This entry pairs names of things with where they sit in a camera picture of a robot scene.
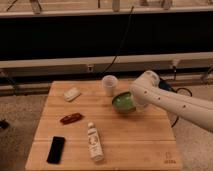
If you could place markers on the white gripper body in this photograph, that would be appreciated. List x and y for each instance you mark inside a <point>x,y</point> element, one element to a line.
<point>140,106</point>

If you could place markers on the green ceramic bowl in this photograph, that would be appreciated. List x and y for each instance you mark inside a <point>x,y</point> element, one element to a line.
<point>122,103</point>

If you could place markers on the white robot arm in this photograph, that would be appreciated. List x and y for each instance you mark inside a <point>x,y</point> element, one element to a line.
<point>145,89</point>

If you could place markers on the white plastic bottle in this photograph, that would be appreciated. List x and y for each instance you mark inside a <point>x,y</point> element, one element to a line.
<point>94,143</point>

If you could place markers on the wooden cutting board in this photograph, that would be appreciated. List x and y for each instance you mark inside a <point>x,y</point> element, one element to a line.
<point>141,141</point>

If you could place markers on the white soap bar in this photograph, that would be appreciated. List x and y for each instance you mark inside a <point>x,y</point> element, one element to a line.
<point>71,94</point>

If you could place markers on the red snack packet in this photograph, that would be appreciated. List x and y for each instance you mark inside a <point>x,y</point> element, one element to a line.
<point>71,118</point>

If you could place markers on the black smartphone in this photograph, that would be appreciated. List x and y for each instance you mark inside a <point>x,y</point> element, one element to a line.
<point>56,150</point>

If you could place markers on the dark object on floor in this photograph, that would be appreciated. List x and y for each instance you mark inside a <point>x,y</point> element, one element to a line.
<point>4,124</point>

